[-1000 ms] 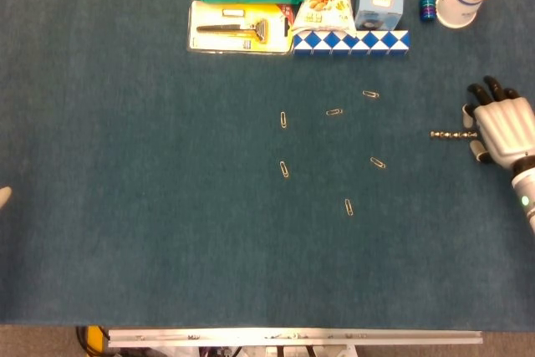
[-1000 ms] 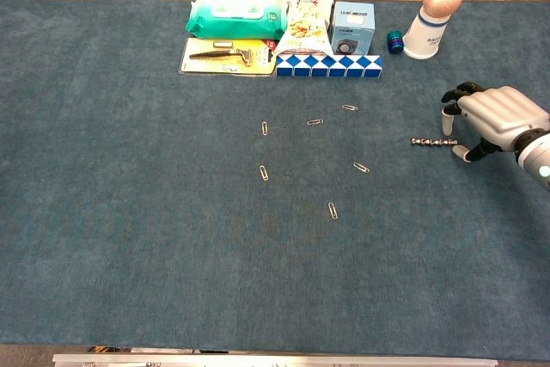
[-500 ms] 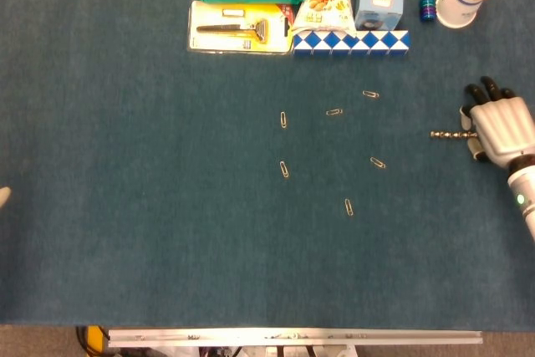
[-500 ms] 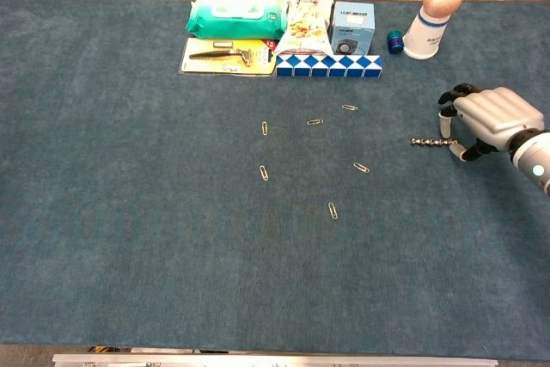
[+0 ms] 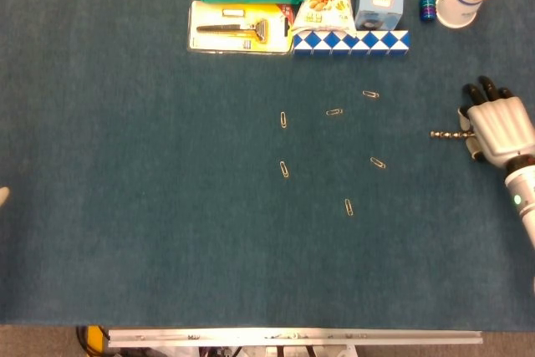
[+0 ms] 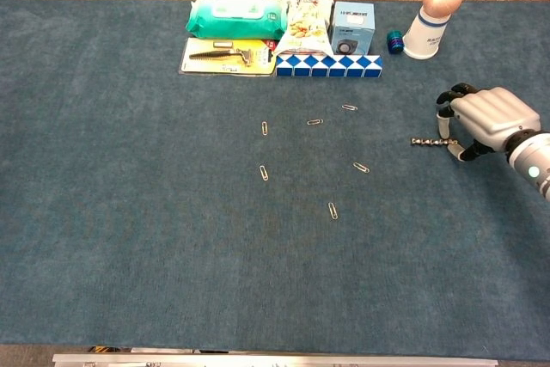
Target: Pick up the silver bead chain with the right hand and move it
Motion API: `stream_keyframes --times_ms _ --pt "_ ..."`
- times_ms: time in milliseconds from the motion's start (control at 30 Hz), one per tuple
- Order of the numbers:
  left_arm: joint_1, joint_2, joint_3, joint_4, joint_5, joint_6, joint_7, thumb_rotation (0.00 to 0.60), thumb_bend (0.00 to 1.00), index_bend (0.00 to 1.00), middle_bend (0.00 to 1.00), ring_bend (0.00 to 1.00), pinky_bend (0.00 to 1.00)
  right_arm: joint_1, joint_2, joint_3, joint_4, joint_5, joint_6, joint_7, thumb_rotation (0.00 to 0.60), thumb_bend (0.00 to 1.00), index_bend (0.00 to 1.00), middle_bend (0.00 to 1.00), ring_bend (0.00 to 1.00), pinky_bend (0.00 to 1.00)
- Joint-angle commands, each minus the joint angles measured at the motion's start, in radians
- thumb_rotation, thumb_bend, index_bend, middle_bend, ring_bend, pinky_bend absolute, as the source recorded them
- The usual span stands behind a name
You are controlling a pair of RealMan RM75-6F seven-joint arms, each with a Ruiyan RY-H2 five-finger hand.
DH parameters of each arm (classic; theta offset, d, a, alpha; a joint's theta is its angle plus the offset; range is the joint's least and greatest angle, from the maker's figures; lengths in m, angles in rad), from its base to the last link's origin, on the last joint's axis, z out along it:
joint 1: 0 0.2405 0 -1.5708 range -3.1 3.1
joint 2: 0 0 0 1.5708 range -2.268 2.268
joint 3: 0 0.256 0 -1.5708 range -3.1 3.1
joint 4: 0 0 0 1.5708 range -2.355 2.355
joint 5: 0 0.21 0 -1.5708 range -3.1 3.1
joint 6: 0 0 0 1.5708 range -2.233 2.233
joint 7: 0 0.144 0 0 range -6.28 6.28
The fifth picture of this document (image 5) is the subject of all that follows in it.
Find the blue white snake puzzle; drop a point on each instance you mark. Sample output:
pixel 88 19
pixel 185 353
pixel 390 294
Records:
pixel 351 43

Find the paperclip bottom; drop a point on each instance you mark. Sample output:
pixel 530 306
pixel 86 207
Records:
pixel 348 207

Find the aluminium profile rail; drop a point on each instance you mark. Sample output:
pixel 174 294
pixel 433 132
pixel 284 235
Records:
pixel 292 337

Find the white paper cup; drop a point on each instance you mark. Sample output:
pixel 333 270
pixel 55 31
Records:
pixel 457 10

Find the teal felt table cover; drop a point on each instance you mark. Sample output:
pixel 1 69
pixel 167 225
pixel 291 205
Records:
pixel 167 206

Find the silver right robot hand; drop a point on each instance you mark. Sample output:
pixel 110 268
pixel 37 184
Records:
pixel 501 127

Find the yellow razor blister package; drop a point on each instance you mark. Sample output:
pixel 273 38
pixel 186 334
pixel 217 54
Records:
pixel 217 45

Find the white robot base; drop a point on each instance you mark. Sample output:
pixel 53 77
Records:
pixel 259 352

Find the black and silver razor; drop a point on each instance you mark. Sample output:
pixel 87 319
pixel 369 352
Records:
pixel 234 29

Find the magnetic bead bar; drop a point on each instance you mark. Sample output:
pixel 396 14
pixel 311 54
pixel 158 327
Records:
pixel 449 135

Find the paperclip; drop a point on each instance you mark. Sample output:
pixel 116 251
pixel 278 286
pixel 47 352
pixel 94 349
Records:
pixel 284 169
pixel 348 207
pixel 370 94
pixel 377 162
pixel 334 112
pixel 283 120

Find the light blue cardboard box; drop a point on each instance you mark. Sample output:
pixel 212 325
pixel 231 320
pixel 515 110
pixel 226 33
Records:
pixel 380 8

